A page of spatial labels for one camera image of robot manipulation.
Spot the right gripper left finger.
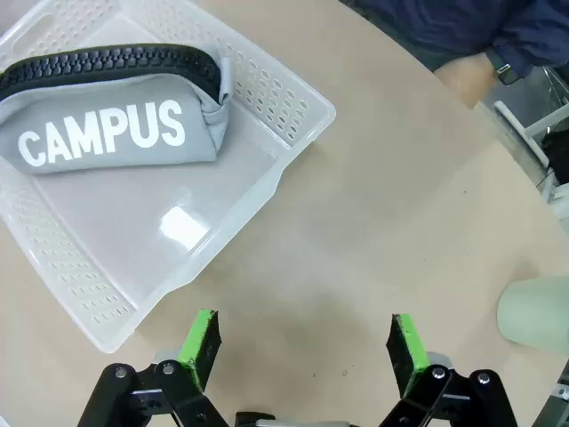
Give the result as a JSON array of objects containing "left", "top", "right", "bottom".
[{"left": 77, "top": 309, "right": 223, "bottom": 427}]

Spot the person's left forearm navy sleeve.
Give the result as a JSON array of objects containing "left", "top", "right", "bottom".
[{"left": 488, "top": 0, "right": 569, "bottom": 77}]

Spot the white metal frame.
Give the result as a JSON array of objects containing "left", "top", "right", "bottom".
[{"left": 492, "top": 100, "right": 559, "bottom": 204}]

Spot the dark wrist watch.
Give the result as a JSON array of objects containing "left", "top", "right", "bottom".
[{"left": 485, "top": 46, "right": 522, "bottom": 86}]

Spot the person's torso navy jacket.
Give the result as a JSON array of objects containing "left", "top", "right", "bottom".
[{"left": 340, "top": 0, "right": 510, "bottom": 72}]

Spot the grey CAMPUS pencil case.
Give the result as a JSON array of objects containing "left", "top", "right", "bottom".
[{"left": 0, "top": 38, "right": 234, "bottom": 178}]

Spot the pale green plastic cup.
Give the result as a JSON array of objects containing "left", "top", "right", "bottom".
[{"left": 496, "top": 274, "right": 569, "bottom": 353}]

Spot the white perforated plastic basket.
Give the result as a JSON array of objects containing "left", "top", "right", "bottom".
[{"left": 0, "top": 0, "right": 337, "bottom": 356}]

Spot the person's left hand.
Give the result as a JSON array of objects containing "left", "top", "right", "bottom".
[{"left": 433, "top": 52, "right": 498, "bottom": 110}]

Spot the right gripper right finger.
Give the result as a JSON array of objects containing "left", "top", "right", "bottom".
[{"left": 377, "top": 313, "right": 519, "bottom": 427}]

